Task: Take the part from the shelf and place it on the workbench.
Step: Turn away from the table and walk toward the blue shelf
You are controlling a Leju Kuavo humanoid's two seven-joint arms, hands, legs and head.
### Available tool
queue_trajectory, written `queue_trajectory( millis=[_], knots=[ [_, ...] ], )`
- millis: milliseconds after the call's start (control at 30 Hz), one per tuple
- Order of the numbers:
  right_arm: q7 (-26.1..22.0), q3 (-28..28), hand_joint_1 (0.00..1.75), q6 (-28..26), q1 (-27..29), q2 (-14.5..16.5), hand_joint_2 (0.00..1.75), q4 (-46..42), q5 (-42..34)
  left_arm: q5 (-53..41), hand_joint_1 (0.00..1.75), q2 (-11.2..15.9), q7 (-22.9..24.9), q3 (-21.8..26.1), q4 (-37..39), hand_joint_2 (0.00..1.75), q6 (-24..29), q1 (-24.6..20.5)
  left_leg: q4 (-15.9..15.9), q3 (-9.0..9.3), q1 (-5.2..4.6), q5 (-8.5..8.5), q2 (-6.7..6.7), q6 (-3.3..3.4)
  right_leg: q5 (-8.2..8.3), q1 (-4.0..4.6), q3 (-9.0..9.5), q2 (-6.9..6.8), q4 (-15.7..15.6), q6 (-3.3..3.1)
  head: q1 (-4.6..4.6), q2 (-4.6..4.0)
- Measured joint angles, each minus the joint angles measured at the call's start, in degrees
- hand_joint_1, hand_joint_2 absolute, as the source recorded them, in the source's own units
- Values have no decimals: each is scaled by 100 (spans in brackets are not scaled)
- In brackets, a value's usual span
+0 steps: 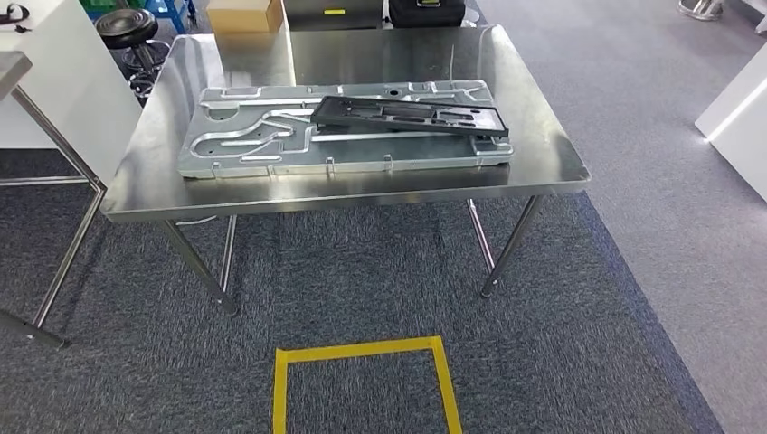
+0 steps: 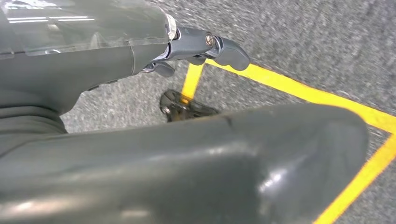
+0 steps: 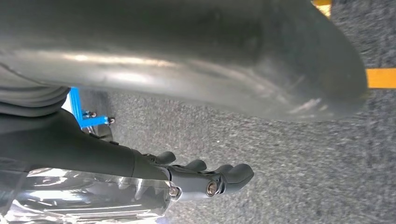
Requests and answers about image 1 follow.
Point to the black plastic panel part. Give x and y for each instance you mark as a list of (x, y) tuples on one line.
[(419, 112)]

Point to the stainless steel workbench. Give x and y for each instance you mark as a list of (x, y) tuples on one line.
[(359, 185)]

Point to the blue metal shelf rack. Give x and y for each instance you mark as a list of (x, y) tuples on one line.
[(174, 12)]

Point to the machined aluminium fixture plate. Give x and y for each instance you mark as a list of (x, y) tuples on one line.
[(359, 153)]

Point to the grey metal box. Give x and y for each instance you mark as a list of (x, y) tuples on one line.
[(332, 18)]

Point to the yellow floor tape square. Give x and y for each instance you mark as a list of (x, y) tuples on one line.
[(280, 395)]

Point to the black carrying case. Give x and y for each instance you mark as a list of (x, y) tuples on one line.
[(425, 15)]

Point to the cardboard box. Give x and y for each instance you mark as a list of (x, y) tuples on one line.
[(242, 15)]

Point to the black round stool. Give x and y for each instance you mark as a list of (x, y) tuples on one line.
[(126, 27)]

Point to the white cabinet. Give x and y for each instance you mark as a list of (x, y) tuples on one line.
[(743, 120), (78, 90)]

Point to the green plastic crate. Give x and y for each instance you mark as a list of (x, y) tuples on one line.
[(105, 3)]

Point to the metal chair base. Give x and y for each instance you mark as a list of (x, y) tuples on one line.
[(701, 9)]

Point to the stainless steel table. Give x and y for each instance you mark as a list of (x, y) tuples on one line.
[(12, 66)]

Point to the black item on cabinet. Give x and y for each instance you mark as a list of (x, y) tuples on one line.
[(23, 28)]

